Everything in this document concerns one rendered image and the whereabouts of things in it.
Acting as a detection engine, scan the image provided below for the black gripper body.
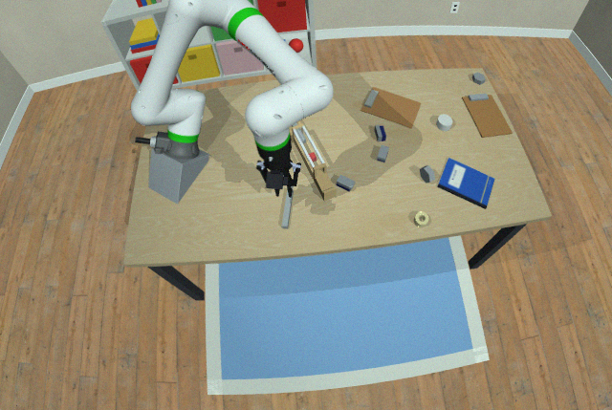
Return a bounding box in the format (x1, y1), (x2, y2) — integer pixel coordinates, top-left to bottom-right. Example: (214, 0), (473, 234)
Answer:
(263, 154), (293, 172)

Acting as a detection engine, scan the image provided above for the blue notebook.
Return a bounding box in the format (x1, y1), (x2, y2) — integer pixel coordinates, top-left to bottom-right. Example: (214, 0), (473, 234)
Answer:
(437, 158), (494, 209)

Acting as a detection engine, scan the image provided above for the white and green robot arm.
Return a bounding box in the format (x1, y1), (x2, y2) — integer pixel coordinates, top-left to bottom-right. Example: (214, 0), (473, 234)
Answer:
(131, 0), (334, 162)

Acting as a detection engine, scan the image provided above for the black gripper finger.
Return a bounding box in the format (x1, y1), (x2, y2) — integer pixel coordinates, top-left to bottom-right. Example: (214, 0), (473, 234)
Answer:
(281, 162), (301, 198)
(256, 161), (280, 197)

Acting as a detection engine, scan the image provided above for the pale grey cylinder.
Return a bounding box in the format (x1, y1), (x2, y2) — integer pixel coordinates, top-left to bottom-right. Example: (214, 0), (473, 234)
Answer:
(436, 115), (452, 131)

